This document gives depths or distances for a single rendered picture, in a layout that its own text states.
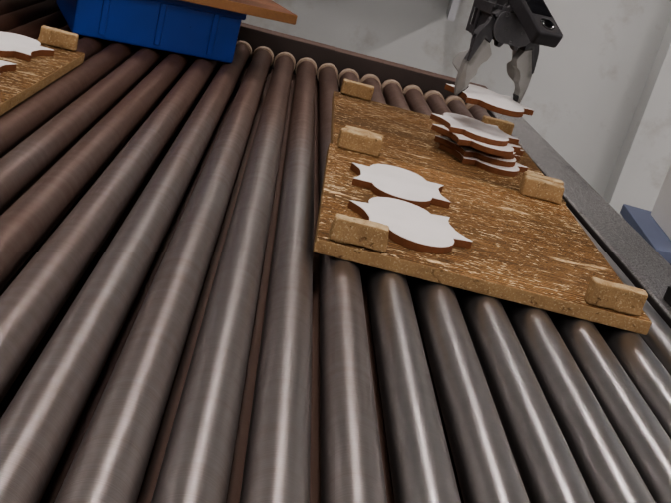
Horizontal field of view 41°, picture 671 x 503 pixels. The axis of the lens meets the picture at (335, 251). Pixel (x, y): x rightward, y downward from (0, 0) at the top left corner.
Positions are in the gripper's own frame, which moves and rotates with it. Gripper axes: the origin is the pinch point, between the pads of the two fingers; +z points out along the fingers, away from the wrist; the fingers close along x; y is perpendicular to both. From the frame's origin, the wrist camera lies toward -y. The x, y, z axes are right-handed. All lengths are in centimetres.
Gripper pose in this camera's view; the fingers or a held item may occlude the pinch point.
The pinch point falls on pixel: (489, 98)
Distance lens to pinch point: 144.5
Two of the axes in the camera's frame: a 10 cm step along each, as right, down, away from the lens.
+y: -3.5, -4.1, 8.4
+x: -9.0, -0.9, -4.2
